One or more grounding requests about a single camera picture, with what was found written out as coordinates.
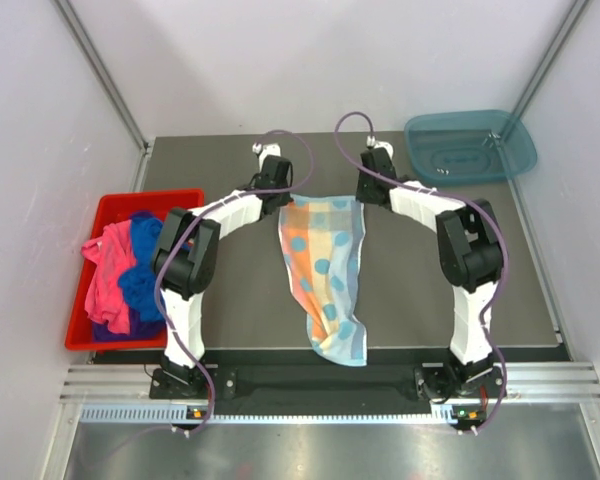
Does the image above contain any light blue polka-dot towel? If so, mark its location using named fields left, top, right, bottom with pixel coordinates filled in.
left=278, top=195, right=367, bottom=367

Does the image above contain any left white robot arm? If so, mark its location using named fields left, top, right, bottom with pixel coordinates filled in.
left=150, top=153, right=293, bottom=384

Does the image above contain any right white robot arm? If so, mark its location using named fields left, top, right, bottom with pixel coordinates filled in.
left=356, top=145, right=504, bottom=385

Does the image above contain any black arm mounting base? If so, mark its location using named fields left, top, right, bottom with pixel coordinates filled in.
left=150, top=364, right=502, bottom=417

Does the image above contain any purple towel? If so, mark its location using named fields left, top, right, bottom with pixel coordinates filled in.
left=91, top=309, right=165, bottom=343

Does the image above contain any teal translucent plastic tray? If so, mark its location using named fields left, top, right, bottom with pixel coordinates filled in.
left=404, top=110, right=537, bottom=187

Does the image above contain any pink towel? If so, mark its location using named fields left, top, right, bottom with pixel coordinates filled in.
left=81, top=220, right=136, bottom=335

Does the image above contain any red plastic bin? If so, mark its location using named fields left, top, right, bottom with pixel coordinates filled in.
left=65, top=188, right=204, bottom=351

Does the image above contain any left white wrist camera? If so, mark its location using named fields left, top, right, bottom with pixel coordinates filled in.
left=252, top=143, right=281, bottom=158

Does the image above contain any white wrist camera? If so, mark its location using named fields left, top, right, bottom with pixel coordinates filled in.
left=366, top=135, right=394, bottom=158
left=252, top=143, right=281, bottom=158

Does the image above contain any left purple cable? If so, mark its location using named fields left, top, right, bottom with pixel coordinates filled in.
left=152, top=129, right=315, bottom=435

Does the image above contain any purple cable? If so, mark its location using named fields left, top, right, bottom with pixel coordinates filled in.
left=333, top=111, right=509, bottom=435
left=152, top=129, right=315, bottom=435

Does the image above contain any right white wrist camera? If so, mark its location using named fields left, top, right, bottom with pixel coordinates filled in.
left=366, top=135, right=394, bottom=158

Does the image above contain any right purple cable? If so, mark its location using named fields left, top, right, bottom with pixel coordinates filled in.
left=333, top=111, right=509, bottom=435

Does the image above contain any white slotted cable duct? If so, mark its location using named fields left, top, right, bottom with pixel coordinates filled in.
left=80, top=403, right=478, bottom=425

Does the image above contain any left aluminium frame post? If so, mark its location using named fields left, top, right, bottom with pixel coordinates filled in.
left=49, top=0, right=151, bottom=156

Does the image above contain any aluminium frame post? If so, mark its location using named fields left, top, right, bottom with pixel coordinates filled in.
left=512, top=0, right=592, bottom=118
left=49, top=0, right=151, bottom=156

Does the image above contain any aluminium front rail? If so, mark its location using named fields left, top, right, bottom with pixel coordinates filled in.
left=60, top=362, right=600, bottom=404

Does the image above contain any right aluminium frame post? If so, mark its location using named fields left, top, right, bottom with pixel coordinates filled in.
left=512, top=0, right=592, bottom=118

